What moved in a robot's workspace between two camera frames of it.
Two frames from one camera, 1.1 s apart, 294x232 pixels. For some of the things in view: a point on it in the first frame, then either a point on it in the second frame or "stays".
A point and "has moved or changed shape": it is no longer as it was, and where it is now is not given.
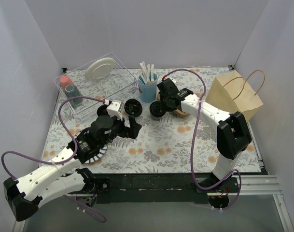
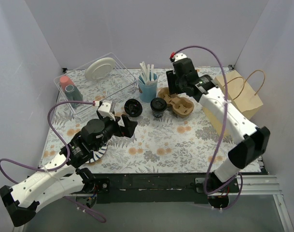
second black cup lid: x=133 y=107 stays
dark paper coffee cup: x=156 y=118 has moved or changed shape
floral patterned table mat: x=139 y=120 stays
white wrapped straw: x=148 y=72 stays
